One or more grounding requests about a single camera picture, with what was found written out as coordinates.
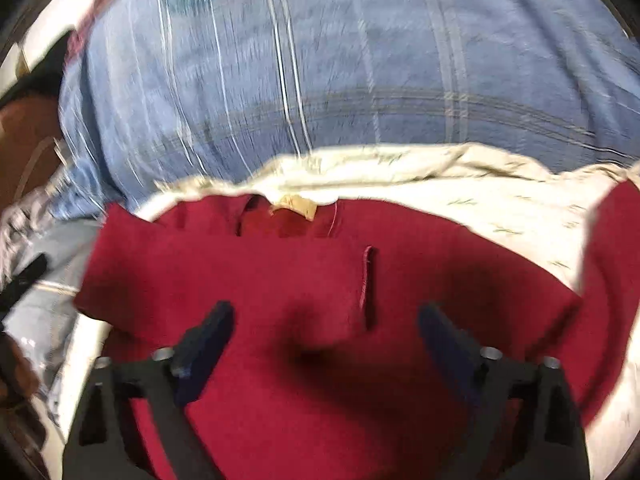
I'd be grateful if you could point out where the dark red knit garment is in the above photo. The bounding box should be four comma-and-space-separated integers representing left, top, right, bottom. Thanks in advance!
75, 182, 639, 479

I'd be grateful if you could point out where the black cloth on headboard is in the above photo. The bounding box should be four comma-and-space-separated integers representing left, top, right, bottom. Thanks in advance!
0, 29, 74, 107

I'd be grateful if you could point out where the cream leaf-print quilt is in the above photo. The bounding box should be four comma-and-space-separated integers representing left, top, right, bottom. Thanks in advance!
49, 142, 640, 480

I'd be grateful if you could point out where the grey-blue striped bed sheet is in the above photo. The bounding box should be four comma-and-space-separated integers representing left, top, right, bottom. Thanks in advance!
1, 208, 103, 415

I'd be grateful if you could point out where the person's left hand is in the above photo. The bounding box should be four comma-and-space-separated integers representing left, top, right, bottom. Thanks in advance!
1, 332, 39, 408

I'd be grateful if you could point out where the brown curved headboard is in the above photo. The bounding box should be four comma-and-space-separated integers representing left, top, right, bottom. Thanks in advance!
0, 96, 62, 209

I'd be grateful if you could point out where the blue plaid pillow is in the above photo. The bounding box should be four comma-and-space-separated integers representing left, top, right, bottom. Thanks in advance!
53, 0, 639, 219

